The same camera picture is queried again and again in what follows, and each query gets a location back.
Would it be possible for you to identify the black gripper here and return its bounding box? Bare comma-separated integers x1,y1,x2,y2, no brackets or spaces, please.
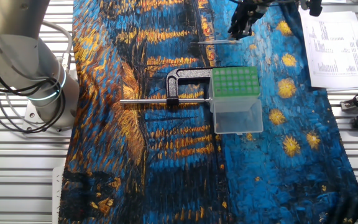
227,0,269,40

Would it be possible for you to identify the clear large pipette tip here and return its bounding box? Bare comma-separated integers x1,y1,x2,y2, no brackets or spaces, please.
197,39,242,45

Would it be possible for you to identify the black C-clamp with steel screw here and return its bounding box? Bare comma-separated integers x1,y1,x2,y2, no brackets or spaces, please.
119,67,214,106

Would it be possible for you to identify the translucent box with green rack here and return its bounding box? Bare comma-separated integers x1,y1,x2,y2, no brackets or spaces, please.
209,66,264,135

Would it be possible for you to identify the white printed paper sheet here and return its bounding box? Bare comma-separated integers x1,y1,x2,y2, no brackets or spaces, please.
298,9,358,92

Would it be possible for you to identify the blue and orange painted cloth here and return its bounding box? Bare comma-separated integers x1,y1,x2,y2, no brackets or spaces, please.
57,0,358,224

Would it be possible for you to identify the silver robot mounting plate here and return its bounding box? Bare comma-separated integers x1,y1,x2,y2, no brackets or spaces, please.
22,99,74,138

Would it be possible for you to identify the black cable connector plug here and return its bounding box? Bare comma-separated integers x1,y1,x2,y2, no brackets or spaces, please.
308,0,323,17

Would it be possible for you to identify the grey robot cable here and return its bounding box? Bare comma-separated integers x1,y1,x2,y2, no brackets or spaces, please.
40,20,74,74

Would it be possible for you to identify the black robot base cable bundle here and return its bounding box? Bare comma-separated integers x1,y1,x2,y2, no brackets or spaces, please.
0,30,67,134

